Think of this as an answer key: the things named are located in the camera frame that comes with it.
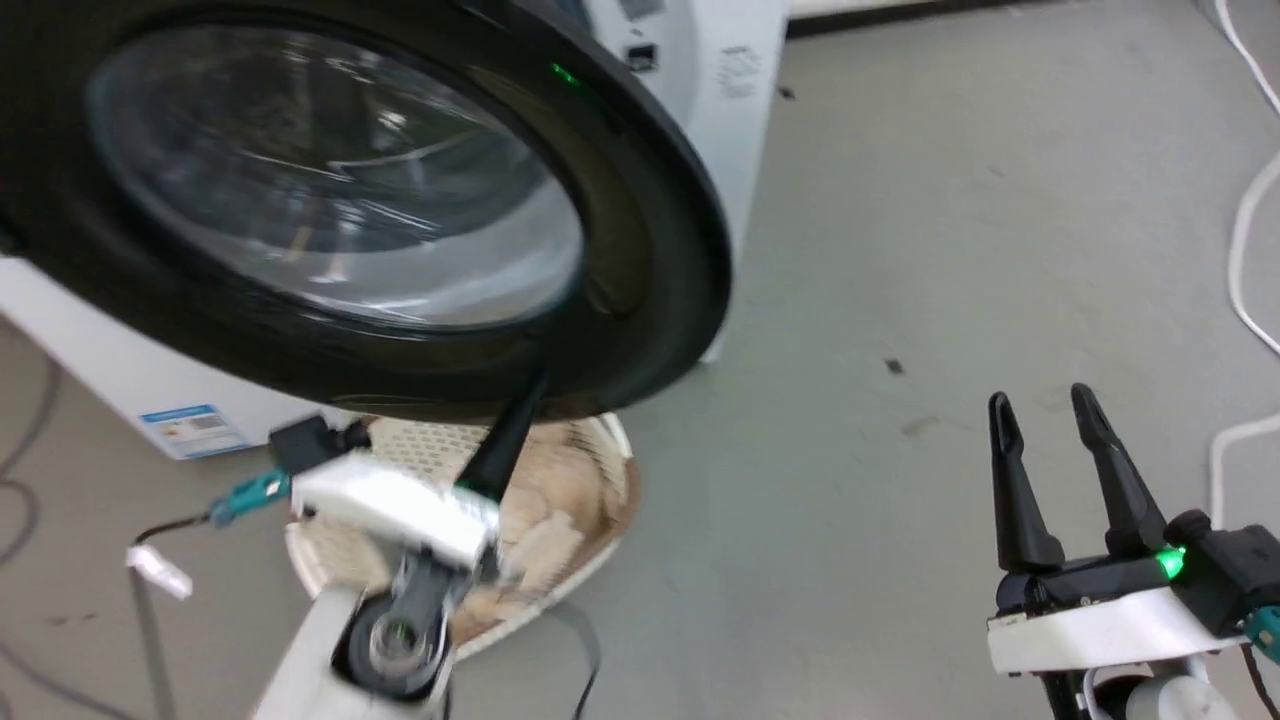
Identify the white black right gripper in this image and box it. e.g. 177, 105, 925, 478
985, 382, 1253, 678

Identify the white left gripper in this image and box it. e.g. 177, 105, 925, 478
288, 370, 550, 569

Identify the black round glass washer door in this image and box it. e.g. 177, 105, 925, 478
0, 0, 734, 423

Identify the white washing machine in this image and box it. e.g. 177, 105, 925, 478
0, 0, 793, 463

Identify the beige clothing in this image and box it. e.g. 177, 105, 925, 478
446, 418, 631, 641

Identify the cream wicker laundry basket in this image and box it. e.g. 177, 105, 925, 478
284, 410, 641, 663

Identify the blue energy label sticker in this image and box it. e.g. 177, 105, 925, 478
139, 402, 250, 462

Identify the short white floor cable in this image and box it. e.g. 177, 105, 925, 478
1207, 411, 1280, 531

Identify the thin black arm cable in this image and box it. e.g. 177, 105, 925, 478
545, 600, 603, 720

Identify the teal right cable plug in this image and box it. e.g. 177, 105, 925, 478
1244, 604, 1280, 665

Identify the black cable with teal plug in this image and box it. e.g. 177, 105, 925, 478
130, 468, 293, 549

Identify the long white floor cable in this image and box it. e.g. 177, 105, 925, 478
1213, 0, 1280, 359

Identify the white cable tag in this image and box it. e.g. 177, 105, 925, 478
126, 544, 194, 602

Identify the grey floor cable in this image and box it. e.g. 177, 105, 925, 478
0, 355, 141, 720

